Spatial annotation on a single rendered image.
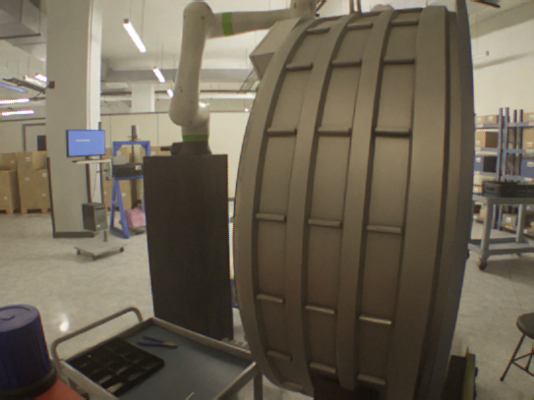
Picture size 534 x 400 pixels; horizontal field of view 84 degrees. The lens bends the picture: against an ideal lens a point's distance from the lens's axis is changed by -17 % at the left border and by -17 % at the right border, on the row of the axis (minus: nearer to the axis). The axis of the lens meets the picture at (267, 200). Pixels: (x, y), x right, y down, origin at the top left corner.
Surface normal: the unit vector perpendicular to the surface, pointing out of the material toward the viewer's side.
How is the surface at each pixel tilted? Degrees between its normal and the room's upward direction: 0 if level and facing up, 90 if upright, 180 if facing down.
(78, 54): 90
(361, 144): 71
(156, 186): 90
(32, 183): 90
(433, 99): 61
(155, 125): 90
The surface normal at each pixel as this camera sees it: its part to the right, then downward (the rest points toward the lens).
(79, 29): 0.18, 0.15
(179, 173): -0.35, 0.15
